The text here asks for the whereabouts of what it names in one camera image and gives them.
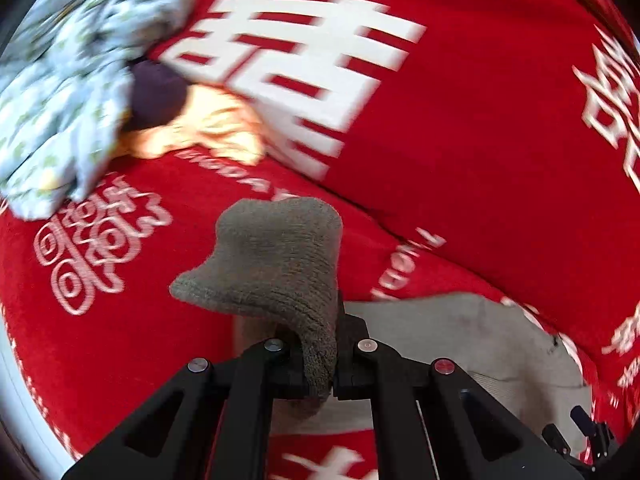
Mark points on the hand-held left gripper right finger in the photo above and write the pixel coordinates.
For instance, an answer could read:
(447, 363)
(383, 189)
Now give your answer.
(351, 360)

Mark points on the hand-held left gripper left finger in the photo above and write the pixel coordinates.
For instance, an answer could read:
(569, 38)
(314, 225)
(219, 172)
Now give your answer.
(280, 371)

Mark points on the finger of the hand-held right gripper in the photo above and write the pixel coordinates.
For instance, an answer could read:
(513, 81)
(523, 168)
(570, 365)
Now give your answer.
(595, 435)
(556, 439)

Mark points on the grey knitted garment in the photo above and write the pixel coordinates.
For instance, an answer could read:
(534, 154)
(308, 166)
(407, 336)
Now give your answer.
(280, 260)

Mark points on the red printed sofa cover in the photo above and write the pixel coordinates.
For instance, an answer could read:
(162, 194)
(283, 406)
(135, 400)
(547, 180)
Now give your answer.
(450, 135)

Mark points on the orange cloth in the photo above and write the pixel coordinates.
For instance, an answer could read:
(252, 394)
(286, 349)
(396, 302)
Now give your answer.
(220, 120)

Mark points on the dark purple cloth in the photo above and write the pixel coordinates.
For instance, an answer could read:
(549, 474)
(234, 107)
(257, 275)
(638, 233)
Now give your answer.
(155, 95)

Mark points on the light blue floral garment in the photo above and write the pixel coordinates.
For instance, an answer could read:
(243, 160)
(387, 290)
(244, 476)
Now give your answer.
(75, 85)

